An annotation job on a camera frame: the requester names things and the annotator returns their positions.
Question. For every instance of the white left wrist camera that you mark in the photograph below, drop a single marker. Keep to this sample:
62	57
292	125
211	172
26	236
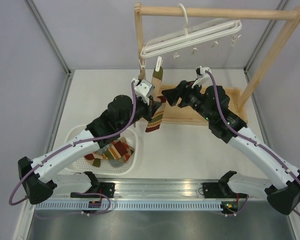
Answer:
143	89

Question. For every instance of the white perforated plastic basket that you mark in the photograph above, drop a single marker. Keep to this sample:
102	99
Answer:
81	165

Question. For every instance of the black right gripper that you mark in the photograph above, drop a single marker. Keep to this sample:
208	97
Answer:
183	90

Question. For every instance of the wooden hanging rack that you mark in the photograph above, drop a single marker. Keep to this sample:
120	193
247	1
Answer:
291	20

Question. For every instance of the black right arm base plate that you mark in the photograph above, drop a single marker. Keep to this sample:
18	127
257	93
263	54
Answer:
211	190

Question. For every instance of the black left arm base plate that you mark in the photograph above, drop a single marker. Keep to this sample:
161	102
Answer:
100	190

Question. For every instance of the white slotted cable duct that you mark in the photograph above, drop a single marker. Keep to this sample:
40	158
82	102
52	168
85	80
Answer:
129	205

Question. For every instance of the grey sock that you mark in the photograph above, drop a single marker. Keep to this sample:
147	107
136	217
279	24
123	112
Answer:
116	163

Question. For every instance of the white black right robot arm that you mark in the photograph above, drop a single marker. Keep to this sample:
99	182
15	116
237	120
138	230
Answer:
281	188

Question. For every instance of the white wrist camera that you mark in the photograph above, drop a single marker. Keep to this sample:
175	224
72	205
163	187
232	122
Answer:
143	89
202	73

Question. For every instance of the aluminium mounting rail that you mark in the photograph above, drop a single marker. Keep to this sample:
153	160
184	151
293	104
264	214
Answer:
155	190

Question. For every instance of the beige sock olive toe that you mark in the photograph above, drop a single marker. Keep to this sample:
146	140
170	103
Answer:
96	158
157	118

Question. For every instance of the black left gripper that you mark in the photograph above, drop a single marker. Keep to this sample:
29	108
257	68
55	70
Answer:
150	109

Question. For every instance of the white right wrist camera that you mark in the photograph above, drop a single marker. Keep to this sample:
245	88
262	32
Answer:
202	73

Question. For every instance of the white plastic clip hanger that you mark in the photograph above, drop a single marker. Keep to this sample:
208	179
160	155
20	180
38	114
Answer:
189	36

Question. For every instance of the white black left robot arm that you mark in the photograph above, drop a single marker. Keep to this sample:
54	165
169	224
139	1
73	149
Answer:
36	175

